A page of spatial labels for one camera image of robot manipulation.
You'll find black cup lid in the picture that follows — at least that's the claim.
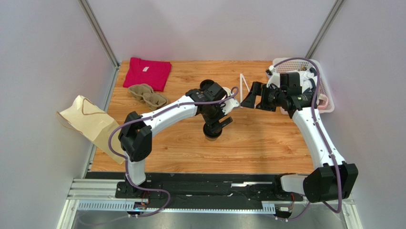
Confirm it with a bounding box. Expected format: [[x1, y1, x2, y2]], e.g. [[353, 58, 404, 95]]
[[200, 79, 214, 91], [203, 124, 222, 139]]

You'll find brown paper cup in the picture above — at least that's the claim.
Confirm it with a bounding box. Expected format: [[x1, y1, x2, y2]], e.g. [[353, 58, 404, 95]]
[[223, 87, 232, 96], [205, 134, 221, 141]]

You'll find pulp cup carrier tray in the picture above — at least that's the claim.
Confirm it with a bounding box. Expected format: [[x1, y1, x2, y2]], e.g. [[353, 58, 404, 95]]
[[128, 83, 169, 111]]

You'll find brown paper bag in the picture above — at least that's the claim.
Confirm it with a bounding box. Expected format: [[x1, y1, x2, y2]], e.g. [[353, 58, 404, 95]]
[[56, 95, 124, 165]]

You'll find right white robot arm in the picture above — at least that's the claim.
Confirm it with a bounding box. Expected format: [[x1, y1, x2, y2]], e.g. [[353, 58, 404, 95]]
[[241, 72, 358, 203]]

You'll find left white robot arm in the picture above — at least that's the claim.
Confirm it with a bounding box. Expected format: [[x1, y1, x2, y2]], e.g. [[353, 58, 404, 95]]
[[114, 80, 240, 186]]

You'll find white plastic basket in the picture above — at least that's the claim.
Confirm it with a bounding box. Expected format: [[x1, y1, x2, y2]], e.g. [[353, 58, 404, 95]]
[[273, 58, 335, 114]]

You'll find white crumpled garment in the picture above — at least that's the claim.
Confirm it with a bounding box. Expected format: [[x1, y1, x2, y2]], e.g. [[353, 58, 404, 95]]
[[299, 67, 318, 90]]

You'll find folded red cloth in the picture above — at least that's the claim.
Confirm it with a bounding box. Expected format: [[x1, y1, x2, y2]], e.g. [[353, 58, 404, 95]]
[[122, 57, 172, 92]]

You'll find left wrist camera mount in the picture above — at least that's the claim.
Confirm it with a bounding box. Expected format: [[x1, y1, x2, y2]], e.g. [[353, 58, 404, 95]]
[[221, 98, 240, 115]]

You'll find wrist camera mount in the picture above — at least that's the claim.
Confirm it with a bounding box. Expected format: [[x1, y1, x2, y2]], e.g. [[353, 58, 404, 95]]
[[265, 65, 280, 88], [221, 98, 240, 115]]

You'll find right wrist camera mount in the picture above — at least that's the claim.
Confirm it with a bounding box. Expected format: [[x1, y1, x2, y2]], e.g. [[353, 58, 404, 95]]
[[265, 65, 280, 88]]

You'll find pink strap item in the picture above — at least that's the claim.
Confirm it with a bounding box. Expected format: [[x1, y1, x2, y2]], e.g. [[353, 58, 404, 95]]
[[280, 94, 329, 112]]

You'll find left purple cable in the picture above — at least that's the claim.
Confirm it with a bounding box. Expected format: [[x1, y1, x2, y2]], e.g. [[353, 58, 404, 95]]
[[108, 86, 240, 220]]

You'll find purple cable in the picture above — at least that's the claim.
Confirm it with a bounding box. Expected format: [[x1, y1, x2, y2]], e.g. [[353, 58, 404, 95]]
[[273, 57, 343, 221], [108, 86, 240, 220]]

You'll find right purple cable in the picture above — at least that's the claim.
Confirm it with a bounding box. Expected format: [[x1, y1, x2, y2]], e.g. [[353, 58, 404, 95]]
[[273, 57, 343, 221]]

